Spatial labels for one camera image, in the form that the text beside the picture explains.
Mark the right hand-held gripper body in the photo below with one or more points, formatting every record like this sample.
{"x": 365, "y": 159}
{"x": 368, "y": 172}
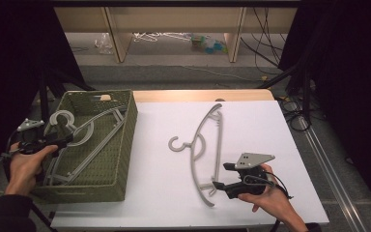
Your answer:
{"x": 252, "y": 161}

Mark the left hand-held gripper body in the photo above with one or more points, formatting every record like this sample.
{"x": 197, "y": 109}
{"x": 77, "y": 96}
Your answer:
{"x": 30, "y": 137}

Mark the grey plastic clothes hanger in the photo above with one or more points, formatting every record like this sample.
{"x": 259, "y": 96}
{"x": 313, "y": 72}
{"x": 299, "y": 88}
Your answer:
{"x": 61, "y": 113}
{"x": 219, "y": 141}

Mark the green woven basket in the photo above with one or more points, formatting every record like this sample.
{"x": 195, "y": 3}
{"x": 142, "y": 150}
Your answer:
{"x": 122, "y": 154}

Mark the person's left hand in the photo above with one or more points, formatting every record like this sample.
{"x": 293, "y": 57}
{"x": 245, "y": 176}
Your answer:
{"x": 24, "y": 170}

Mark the person's right hand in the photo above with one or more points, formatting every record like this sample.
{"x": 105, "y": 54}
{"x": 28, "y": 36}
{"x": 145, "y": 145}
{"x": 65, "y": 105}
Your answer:
{"x": 275, "y": 199}

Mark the black metal stand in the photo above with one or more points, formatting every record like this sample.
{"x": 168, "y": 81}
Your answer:
{"x": 45, "y": 96}

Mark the black curtain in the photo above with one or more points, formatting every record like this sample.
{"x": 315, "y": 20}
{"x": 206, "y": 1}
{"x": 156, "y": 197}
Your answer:
{"x": 351, "y": 80}
{"x": 9, "y": 64}

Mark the clear plastic bag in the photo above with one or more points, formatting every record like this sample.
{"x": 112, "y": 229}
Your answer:
{"x": 103, "y": 43}

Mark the colourful plastic toy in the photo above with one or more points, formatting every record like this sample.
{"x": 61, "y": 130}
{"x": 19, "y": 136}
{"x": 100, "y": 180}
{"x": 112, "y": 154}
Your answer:
{"x": 207, "y": 45}

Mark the white hangers on floor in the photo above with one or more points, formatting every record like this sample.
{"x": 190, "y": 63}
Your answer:
{"x": 148, "y": 37}

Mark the light wooden shelf unit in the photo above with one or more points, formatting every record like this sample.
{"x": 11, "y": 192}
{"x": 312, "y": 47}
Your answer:
{"x": 174, "y": 19}

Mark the metal floor rail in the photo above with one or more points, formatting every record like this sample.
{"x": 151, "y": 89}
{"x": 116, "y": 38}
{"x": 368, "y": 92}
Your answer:
{"x": 335, "y": 180}

